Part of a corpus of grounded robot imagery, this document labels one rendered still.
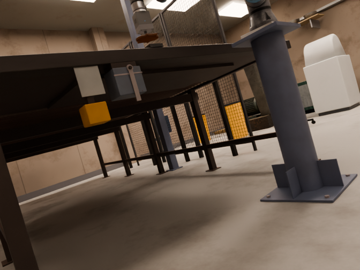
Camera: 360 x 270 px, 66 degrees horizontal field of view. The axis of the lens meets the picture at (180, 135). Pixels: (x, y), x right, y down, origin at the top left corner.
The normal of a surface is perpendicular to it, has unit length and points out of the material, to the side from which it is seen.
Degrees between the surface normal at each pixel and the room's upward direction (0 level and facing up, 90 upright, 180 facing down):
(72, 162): 90
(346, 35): 90
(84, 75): 90
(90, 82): 90
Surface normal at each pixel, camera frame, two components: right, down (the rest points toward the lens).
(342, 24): -0.72, 0.22
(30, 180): 0.64, -0.17
